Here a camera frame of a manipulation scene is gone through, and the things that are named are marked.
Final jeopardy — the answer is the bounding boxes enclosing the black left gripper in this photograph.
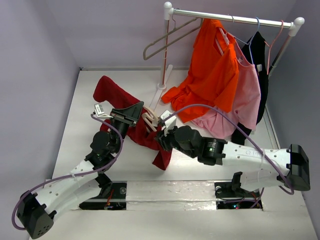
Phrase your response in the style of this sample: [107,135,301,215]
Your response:
[109,101,144,154]

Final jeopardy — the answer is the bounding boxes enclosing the beige wooden hanger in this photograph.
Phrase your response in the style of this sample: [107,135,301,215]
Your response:
[141,105,159,133]

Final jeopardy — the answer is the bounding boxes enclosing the dark red t shirt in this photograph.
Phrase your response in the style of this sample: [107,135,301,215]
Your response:
[93,75,172,170]

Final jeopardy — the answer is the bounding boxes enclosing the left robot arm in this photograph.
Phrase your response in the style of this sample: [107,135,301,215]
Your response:
[13,101,144,240]

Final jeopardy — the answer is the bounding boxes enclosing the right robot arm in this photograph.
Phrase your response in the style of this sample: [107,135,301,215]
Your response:
[155,126,311,196]

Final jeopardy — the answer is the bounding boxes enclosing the grey plastic hanger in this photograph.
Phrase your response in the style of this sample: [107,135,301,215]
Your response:
[142,15,204,61]

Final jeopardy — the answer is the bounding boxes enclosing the orange t shirt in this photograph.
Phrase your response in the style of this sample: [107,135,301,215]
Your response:
[161,19,239,123]

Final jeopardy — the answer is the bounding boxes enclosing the pink t shirt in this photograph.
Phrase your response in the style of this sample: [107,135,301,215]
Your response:
[191,43,261,139]

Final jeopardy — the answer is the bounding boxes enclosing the white plastic hanger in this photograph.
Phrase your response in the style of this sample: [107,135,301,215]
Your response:
[214,27,230,56]

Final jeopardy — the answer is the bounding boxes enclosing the black t shirt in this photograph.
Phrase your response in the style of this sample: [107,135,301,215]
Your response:
[231,31,270,146]

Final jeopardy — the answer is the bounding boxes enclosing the white clothes rack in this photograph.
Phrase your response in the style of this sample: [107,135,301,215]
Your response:
[149,1,306,108]

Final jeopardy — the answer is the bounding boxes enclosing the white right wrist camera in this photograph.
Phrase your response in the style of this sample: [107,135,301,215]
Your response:
[158,110,177,136]

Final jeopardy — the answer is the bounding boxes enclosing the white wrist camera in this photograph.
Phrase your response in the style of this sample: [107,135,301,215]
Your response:
[92,103,113,120]
[158,110,177,136]

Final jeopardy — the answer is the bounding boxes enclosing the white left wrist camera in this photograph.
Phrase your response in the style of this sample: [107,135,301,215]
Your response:
[92,103,113,120]

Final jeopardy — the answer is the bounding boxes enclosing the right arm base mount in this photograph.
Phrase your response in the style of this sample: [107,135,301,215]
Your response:
[214,172,263,210]

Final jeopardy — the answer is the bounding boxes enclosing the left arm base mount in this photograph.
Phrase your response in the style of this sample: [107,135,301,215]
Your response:
[78,173,127,211]

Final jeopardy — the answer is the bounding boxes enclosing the blue wire hanger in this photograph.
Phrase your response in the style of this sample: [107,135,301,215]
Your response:
[231,15,261,66]

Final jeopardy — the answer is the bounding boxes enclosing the pink wire hanger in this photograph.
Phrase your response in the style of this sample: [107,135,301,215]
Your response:
[264,19,285,76]

